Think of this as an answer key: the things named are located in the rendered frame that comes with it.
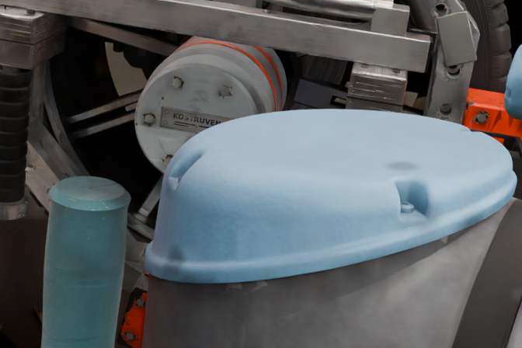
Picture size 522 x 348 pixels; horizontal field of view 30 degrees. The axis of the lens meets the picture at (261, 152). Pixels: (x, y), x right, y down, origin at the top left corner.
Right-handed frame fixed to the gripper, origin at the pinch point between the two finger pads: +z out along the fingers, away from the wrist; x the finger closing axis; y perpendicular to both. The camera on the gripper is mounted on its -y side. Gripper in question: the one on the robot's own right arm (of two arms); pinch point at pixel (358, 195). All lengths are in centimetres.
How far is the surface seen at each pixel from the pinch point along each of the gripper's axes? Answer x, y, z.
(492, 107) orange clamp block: -20.6, 5.4, -12.9
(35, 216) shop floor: -164, -83, 89
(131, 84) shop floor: -318, -82, 103
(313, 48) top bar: -1.5, 12.7, 6.3
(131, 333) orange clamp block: -20.4, -30.7, 24.6
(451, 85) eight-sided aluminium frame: -20.5, 7.1, -8.1
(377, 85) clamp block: 1.5, 10.9, 0.0
